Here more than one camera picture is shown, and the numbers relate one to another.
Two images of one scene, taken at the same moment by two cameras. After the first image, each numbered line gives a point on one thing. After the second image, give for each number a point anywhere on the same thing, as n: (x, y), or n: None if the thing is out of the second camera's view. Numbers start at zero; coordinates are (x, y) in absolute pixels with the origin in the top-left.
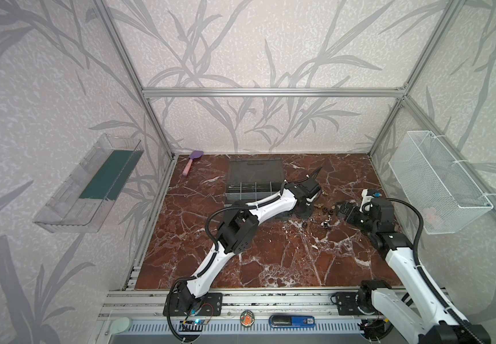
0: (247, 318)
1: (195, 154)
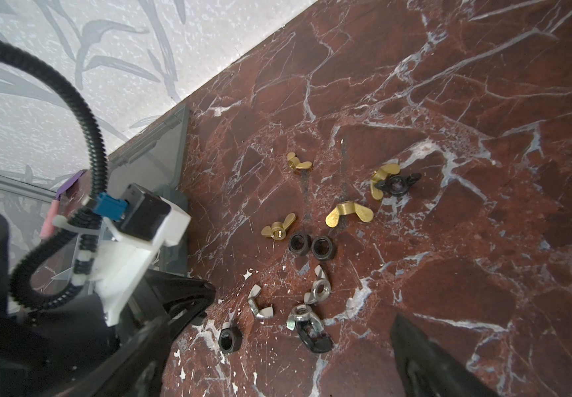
0: None
1: (71, 197)
